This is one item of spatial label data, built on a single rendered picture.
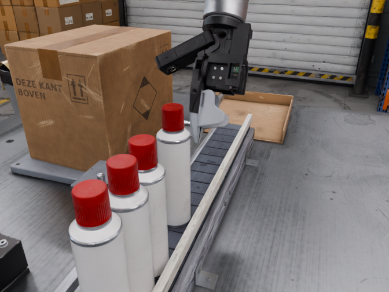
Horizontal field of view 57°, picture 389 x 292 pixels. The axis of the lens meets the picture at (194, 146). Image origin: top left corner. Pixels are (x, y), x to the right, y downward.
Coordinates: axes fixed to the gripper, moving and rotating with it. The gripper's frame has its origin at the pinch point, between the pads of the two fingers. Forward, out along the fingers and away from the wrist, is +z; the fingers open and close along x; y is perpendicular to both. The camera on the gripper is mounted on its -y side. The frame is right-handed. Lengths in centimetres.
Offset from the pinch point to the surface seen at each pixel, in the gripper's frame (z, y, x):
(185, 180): 7.5, 1.8, -6.5
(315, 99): -74, 25, 328
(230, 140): -1.6, 1.2, 27.2
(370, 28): -149, 66, 320
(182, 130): 0.1, 1.1, -9.8
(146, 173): 6.5, 1.1, -20.4
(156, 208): 10.7, 2.2, -18.1
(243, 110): -14, -2, 58
